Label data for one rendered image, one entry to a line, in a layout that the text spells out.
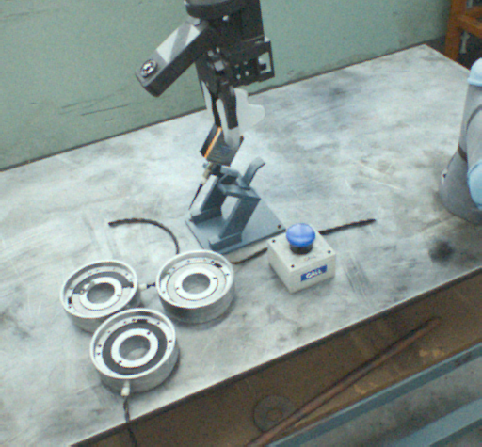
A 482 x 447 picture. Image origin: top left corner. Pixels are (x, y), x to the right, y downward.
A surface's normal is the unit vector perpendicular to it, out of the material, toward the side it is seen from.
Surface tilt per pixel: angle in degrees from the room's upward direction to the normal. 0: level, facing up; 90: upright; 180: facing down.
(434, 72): 0
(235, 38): 90
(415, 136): 0
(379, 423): 0
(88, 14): 90
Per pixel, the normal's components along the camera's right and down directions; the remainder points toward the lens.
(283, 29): 0.41, 0.55
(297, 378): -0.08, -0.76
